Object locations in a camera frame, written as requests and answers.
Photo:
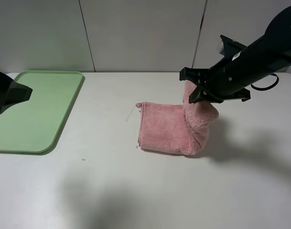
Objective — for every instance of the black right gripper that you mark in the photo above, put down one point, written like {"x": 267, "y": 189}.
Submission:
{"x": 213, "y": 89}

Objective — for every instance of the pink fluffy towel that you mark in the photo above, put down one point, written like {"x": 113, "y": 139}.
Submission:
{"x": 176, "y": 129}

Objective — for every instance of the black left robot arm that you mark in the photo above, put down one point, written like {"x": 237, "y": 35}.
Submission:
{"x": 12, "y": 92}

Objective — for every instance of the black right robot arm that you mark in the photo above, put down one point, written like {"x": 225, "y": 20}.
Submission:
{"x": 241, "y": 65}

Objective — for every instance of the green plastic tray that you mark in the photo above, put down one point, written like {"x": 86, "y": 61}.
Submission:
{"x": 34, "y": 126}

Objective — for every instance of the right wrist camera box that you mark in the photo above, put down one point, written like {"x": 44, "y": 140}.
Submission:
{"x": 229, "y": 47}

